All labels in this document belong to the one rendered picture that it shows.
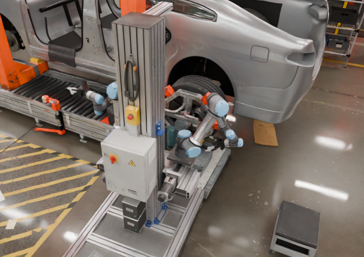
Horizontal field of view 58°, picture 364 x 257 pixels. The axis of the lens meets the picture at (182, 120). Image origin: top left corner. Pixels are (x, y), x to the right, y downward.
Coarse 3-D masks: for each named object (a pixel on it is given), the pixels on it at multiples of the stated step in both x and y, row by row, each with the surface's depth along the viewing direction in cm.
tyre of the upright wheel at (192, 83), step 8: (184, 80) 325; (192, 80) 321; (200, 80) 320; (208, 80) 324; (176, 88) 322; (184, 88) 317; (192, 88) 313; (200, 88) 310; (208, 88) 314; (216, 88) 321; (224, 96) 327; (208, 136) 336
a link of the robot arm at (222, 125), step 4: (208, 96) 257; (208, 100) 268; (208, 104) 259; (216, 120) 279; (220, 120) 276; (224, 120) 279; (220, 124) 280; (224, 124) 281; (220, 128) 285; (224, 128) 283
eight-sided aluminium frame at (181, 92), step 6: (180, 90) 314; (174, 96) 317; (186, 96) 311; (192, 96) 308; (198, 96) 306; (168, 102) 332; (204, 108) 309; (168, 120) 343; (168, 126) 341; (174, 126) 343; (210, 132) 321
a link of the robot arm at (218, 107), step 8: (216, 96) 252; (216, 104) 246; (224, 104) 246; (208, 112) 253; (216, 112) 247; (224, 112) 249; (208, 120) 253; (200, 128) 257; (208, 128) 255; (192, 136) 263; (200, 136) 258; (184, 144) 265; (192, 144) 259; (200, 144) 261; (192, 152) 260
